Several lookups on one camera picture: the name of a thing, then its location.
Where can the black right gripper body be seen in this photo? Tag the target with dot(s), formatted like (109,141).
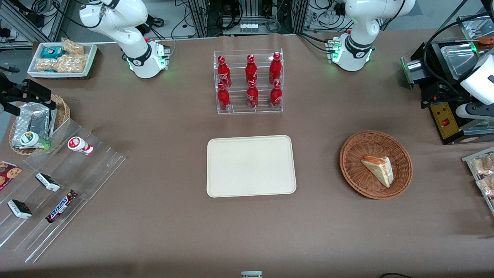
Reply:
(11,94)

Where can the triangle sandwich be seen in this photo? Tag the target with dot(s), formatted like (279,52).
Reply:
(380,170)

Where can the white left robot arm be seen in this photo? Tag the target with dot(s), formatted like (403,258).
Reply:
(359,42)

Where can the small brown wicker basket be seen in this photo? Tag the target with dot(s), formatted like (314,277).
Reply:
(63,112)

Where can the white rectangular snack tray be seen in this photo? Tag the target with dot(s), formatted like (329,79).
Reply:
(92,58)

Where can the cream plastic tray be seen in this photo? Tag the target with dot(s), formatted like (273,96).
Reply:
(251,166)

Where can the large brown wicker basket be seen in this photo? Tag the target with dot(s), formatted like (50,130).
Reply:
(355,170)

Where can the grey tray with snacks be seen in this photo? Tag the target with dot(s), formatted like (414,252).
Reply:
(469,160)

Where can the silver foil pack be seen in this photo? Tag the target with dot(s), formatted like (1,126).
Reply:
(32,119)

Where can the large rice cracker pack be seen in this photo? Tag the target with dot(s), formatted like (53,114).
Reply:
(65,63)

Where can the teal snack pack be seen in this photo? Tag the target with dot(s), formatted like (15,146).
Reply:
(52,52)

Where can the green white yogurt bottle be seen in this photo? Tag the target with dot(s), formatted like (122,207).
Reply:
(32,140)

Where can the small rice cracker pack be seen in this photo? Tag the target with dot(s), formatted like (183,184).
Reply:
(73,47)

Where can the red white yogurt bottle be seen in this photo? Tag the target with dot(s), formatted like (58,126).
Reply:
(79,144)

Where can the chocolate chip cookie pack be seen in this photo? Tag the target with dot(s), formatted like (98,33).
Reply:
(7,175)

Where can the black white snack bar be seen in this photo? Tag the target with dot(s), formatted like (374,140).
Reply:
(20,209)
(48,182)

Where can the clear acrylic stepped display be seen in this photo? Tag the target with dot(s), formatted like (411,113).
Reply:
(88,173)

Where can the snickers chocolate bar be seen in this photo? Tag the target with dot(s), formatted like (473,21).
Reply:
(61,206)

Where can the red cola bottle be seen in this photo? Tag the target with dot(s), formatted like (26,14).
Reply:
(224,73)
(251,71)
(276,96)
(252,96)
(275,69)
(223,98)

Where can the clear acrylic bottle rack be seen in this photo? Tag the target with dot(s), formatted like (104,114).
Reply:
(239,104)

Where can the white power strip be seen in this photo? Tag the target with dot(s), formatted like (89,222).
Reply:
(249,27)

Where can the small grey white device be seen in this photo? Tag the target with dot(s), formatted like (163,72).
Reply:
(251,274)

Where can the black food warmer machine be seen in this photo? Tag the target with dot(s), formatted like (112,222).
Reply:
(447,123)

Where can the steel food pan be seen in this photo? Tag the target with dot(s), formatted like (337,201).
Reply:
(457,58)

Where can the orange food piece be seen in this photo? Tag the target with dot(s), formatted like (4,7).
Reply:
(487,39)

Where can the clear bag rice cracker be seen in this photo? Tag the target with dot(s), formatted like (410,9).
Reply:
(487,186)
(484,165)

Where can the aluminium frame rack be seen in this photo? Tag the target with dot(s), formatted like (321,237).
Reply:
(200,17)

